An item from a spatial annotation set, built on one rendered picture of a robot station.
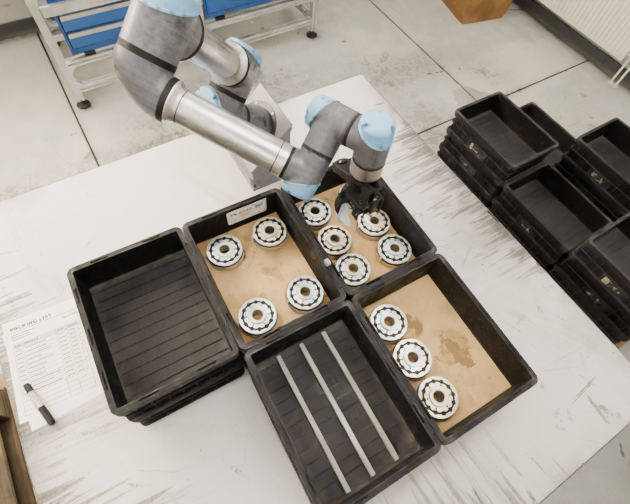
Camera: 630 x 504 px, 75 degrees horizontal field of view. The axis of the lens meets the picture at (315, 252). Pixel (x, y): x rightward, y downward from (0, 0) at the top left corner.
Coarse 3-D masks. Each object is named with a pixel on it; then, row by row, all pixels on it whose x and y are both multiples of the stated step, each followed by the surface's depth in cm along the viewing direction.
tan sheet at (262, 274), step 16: (208, 240) 122; (240, 240) 123; (288, 240) 124; (256, 256) 121; (272, 256) 121; (288, 256) 122; (224, 272) 118; (240, 272) 118; (256, 272) 118; (272, 272) 119; (288, 272) 119; (304, 272) 119; (224, 288) 115; (240, 288) 116; (256, 288) 116; (272, 288) 116; (240, 304) 113; (288, 320) 112
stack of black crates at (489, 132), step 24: (504, 96) 200; (456, 120) 196; (480, 120) 205; (504, 120) 205; (528, 120) 194; (456, 144) 203; (480, 144) 189; (504, 144) 199; (528, 144) 199; (552, 144) 188; (456, 168) 210; (480, 168) 196; (504, 168) 183; (528, 168) 192; (480, 192) 201
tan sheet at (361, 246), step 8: (328, 192) 134; (336, 192) 134; (304, 200) 132; (328, 200) 133; (352, 216) 130; (336, 224) 128; (344, 224) 129; (352, 224) 129; (352, 232) 127; (392, 232) 128; (352, 240) 126; (360, 240) 126; (368, 240) 126; (352, 248) 125; (360, 248) 125; (368, 248) 125; (368, 256) 124; (376, 264) 123; (352, 272) 121; (376, 272) 121; (384, 272) 121; (368, 280) 120
